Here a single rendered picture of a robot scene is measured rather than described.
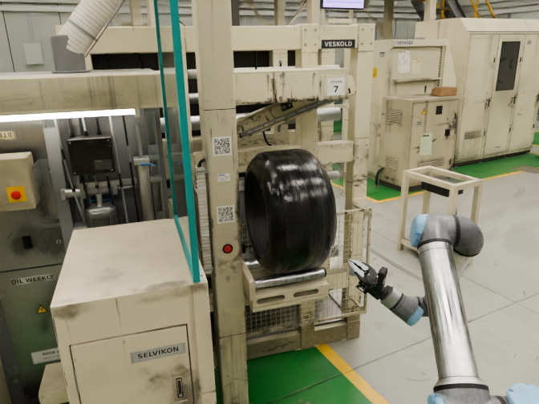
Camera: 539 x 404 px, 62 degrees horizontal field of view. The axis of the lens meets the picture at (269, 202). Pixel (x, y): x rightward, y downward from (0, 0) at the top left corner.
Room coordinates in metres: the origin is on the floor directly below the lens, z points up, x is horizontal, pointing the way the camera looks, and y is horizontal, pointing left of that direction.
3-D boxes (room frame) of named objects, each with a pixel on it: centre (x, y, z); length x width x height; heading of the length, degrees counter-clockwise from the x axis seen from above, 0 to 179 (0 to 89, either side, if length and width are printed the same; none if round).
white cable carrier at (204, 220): (1.77, 0.28, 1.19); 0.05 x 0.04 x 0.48; 17
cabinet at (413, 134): (6.21, -2.11, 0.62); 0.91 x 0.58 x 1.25; 117
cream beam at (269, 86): (2.24, -0.07, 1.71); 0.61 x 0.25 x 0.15; 107
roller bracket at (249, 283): (1.87, 0.13, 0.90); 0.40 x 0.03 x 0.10; 17
